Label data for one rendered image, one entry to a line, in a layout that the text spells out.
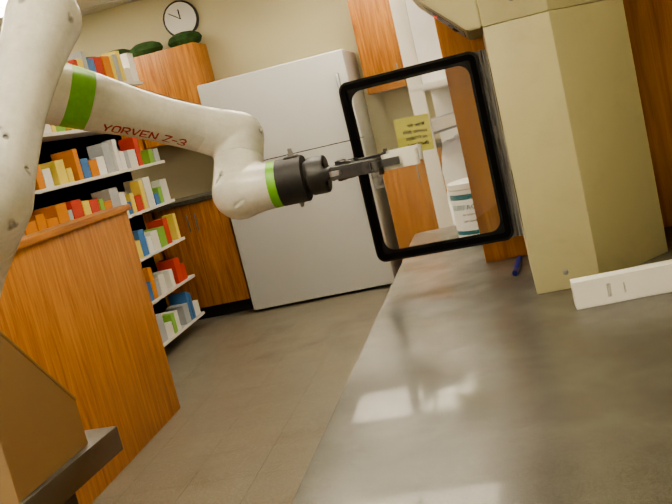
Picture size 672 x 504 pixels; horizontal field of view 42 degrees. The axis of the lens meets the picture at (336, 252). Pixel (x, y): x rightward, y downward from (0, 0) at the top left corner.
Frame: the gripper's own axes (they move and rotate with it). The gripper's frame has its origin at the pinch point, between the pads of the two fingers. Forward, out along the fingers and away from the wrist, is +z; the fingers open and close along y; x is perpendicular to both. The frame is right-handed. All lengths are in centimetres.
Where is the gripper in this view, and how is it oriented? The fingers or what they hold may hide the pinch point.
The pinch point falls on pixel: (410, 155)
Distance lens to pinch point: 168.3
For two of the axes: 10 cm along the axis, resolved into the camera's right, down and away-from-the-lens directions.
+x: 2.2, 9.6, 1.5
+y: 1.5, -1.8, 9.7
